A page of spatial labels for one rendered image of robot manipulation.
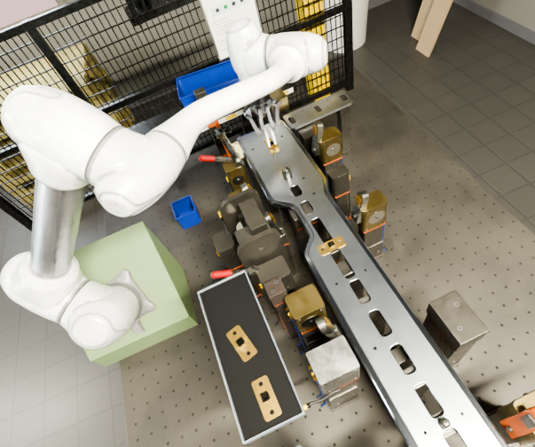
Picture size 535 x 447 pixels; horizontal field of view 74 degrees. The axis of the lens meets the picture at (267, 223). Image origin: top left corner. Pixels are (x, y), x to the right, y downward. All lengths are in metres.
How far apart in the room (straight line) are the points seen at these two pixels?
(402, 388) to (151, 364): 0.91
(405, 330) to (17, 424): 2.27
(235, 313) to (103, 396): 1.61
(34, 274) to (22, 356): 1.75
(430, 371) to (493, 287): 0.55
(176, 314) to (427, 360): 0.84
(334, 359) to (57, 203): 0.71
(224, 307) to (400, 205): 0.94
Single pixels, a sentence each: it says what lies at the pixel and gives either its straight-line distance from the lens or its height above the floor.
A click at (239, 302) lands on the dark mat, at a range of 0.92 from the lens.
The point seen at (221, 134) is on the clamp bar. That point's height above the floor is 1.21.
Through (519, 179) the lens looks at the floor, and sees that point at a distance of 2.76.
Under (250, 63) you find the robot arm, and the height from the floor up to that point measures 1.43.
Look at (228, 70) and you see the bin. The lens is 1.75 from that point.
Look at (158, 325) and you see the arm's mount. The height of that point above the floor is 0.81.
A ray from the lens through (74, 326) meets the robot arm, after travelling 1.17.
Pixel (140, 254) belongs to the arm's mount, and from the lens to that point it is 1.35.
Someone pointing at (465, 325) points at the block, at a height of 1.03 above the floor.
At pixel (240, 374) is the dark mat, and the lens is 0.86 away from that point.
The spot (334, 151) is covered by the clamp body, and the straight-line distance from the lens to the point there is 1.42.
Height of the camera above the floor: 1.97
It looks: 53 degrees down
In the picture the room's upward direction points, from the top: 20 degrees counter-clockwise
